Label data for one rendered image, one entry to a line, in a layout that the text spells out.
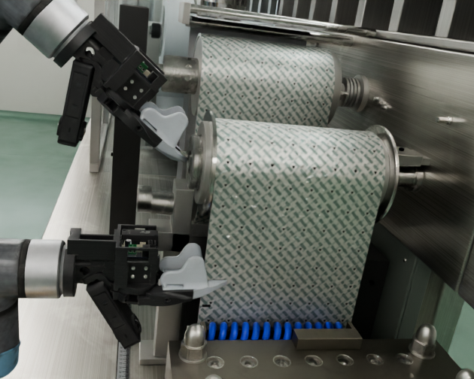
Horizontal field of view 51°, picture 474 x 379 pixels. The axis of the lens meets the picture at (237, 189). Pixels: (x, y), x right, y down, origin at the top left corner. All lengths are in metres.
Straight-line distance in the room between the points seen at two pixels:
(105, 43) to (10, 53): 5.69
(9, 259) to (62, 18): 0.29
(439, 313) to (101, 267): 0.66
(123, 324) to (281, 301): 0.22
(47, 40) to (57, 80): 5.64
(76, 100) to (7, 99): 5.77
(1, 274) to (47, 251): 0.06
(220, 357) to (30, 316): 0.42
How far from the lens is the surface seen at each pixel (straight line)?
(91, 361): 0.88
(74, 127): 0.68
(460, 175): 0.73
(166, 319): 0.83
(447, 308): 1.07
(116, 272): 0.65
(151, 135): 0.67
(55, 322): 0.97
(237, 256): 0.69
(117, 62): 0.67
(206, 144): 0.65
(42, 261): 0.66
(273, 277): 0.72
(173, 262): 0.71
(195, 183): 0.67
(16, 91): 6.40
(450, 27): 0.82
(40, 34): 0.66
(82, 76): 0.67
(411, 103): 0.85
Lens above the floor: 1.45
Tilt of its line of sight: 19 degrees down
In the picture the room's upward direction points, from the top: 8 degrees clockwise
